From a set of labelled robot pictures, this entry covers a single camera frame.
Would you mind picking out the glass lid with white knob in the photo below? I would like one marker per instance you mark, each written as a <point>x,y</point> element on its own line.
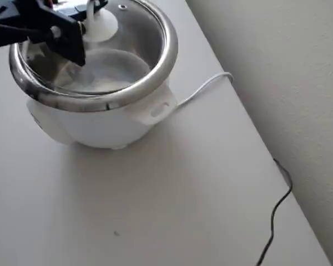
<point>138,33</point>

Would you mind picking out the white rice cooker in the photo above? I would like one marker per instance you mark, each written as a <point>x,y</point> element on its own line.
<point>100,127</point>

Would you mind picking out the steel inner pot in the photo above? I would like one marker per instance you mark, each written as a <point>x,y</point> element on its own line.
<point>119,74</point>

